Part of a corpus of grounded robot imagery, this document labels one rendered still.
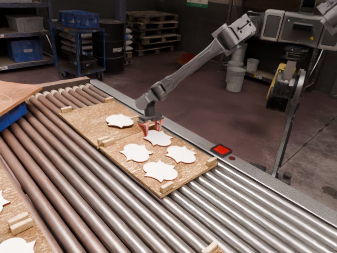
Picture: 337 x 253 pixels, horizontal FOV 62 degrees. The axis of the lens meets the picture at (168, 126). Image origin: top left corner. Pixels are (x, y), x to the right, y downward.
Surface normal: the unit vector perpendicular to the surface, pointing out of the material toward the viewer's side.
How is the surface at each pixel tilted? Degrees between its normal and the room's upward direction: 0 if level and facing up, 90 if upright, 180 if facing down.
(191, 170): 0
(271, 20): 90
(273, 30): 90
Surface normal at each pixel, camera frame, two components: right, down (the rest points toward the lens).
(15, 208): 0.08, -0.88
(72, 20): -0.48, 0.41
